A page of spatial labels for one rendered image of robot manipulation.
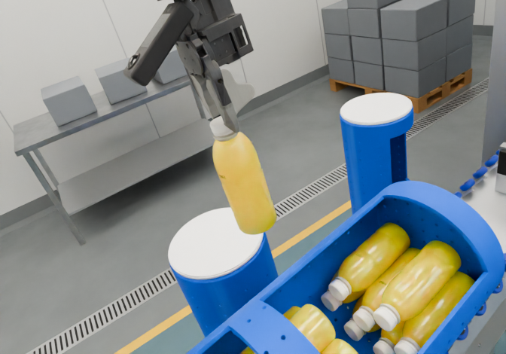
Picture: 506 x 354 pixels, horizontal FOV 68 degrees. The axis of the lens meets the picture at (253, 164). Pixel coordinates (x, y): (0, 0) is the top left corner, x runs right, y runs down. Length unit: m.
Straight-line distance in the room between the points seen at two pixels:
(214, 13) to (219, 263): 0.66
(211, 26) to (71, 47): 3.27
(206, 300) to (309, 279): 0.33
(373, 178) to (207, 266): 0.86
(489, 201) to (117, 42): 3.27
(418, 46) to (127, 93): 2.43
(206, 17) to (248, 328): 0.45
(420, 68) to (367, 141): 2.23
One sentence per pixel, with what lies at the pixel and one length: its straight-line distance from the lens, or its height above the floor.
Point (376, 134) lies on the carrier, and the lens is 1.51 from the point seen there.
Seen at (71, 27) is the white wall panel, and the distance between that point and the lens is 3.74.
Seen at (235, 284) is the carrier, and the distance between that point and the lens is 1.02.
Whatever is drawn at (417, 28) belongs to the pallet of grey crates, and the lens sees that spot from 3.57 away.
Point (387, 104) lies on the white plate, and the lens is 1.62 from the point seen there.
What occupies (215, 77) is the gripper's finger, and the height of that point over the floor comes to 1.58.
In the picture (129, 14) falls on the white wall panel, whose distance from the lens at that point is 3.83.
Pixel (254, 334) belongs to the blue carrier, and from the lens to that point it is 0.61.
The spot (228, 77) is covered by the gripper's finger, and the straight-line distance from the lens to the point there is 0.53.
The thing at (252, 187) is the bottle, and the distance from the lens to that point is 0.59.
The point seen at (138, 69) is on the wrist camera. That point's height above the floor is 1.62.
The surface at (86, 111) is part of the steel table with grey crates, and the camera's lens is 3.07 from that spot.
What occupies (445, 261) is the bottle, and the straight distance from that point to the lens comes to 0.80.
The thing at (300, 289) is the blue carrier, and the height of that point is 1.08.
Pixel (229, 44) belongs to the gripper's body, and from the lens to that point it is 0.53.
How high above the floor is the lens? 1.72
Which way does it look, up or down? 30 degrees down
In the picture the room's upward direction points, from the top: 16 degrees counter-clockwise
